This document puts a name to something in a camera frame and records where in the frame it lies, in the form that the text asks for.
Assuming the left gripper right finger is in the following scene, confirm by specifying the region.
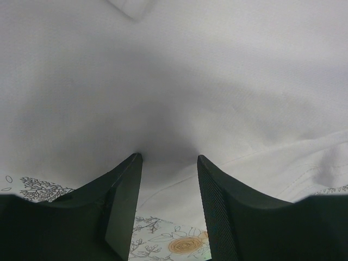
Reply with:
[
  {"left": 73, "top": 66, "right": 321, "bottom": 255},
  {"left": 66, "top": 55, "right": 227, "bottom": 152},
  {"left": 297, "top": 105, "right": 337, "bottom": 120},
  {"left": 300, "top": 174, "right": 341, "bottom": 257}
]
[{"left": 197, "top": 155, "right": 347, "bottom": 260}]

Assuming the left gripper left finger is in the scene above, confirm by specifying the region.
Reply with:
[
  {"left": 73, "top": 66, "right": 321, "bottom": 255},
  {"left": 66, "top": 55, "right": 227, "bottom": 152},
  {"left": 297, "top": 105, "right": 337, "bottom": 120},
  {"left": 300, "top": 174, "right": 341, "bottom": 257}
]
[{"left": 1, "top": 153, "right": 142, "bottom": 260}]

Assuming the white t shirt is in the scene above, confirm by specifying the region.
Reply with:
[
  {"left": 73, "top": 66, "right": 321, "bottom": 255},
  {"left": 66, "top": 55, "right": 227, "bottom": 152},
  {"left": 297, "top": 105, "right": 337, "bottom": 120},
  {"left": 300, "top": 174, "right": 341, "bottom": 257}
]
[{"left": 0, "top": 0, "right": 348, "bottom": 212}]

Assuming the floral table mat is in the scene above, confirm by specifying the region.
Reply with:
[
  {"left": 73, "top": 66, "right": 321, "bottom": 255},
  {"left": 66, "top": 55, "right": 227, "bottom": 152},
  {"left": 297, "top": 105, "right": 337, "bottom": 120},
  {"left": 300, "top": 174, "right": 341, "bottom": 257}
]
[{"left": 0, "top": 173, "right": 348, "bottom": 260}]

